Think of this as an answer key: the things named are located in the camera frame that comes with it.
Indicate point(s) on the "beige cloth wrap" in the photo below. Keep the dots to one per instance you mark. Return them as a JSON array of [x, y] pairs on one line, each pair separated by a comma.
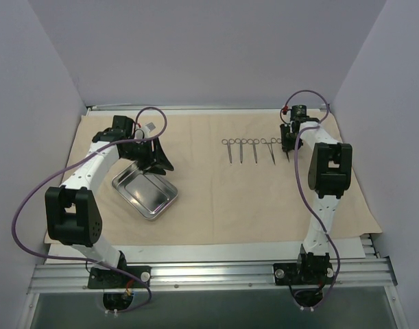
[[218, 202]]

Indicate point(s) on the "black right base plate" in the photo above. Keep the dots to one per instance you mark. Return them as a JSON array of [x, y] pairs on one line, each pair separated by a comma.
[[286, 274]]

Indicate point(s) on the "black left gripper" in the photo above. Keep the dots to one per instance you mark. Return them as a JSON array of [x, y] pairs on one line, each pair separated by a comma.
[[153, 155]]

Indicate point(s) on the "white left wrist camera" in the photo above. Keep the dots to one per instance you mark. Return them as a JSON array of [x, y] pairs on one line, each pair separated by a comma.
[[143, 131]]

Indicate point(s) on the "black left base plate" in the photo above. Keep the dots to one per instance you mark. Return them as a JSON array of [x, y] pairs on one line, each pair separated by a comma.
[[109, 279]]

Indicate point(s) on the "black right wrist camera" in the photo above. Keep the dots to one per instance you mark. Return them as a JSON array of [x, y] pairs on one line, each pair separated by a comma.
[[298, 113]]

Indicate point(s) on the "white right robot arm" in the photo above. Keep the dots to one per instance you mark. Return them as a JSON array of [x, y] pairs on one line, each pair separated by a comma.
[[329, 176]]

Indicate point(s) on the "steel surgical scissors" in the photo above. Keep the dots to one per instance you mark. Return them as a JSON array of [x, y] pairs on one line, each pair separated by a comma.
[[228, 142]]

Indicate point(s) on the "steel curved scissors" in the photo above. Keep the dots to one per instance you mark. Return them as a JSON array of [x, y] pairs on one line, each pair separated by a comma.
[[241, 143]]

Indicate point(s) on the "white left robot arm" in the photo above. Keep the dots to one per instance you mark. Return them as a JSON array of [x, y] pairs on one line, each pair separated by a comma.
[[73, 216]]

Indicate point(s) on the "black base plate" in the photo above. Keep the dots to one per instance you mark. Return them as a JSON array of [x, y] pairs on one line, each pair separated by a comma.
[[286, 274], [109, 279]]

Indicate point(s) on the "steel surgical forceps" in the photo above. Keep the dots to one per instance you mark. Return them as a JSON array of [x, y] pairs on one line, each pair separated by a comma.
[[269, 143]]

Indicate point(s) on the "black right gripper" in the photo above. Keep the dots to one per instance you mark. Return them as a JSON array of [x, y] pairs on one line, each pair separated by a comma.
[[286, 144]]

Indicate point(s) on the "aluminium front rail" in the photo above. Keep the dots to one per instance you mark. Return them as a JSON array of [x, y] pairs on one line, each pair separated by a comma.
[[233, 276]]

